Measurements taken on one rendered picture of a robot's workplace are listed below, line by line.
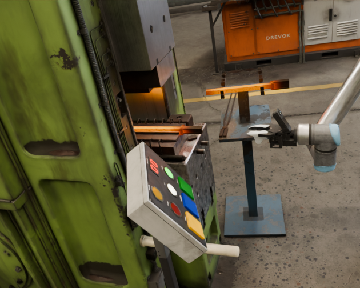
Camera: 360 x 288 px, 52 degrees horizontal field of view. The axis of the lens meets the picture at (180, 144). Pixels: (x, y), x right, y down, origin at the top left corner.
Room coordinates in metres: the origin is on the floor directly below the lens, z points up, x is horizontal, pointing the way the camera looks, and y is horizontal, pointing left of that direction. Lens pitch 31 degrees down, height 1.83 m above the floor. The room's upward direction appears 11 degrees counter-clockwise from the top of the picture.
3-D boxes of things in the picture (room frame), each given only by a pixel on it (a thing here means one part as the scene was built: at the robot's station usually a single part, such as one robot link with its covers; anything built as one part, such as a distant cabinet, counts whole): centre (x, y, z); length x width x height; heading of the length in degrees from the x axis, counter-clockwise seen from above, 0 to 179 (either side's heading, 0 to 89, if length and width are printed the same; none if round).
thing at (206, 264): (1.66, 0.17, 0.23); 0.55 x 0.37 x 0.47; 67
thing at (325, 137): (1.30, -0.60, 0.98); 0.12 x 0.09 x 0.10; 67
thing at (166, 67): (1.61, 0.19, 1.32); 0.42 x 0.20 x 0.10; 67
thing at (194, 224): (0.88, 0.01, 1.01); 0.07 x 0.05 x 0.07; 2
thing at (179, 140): (1.61, 0.19, 0.96); 0.42 x 0.20 x 0.09; 67
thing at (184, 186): (1.08, 0.01, 1.01); 0.07 x 0.05 x 0.07; 2
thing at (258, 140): (1.38, -0.34, 0.97); 0.09 x 0.03 x 0.06; 77
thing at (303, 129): (1.33, -0.53, 0.98); 0.10 x 0.05 x 0.09; 157
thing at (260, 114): (1.94, -0.41, 0.75); 0.40 x 0.30 x 0.02; 166
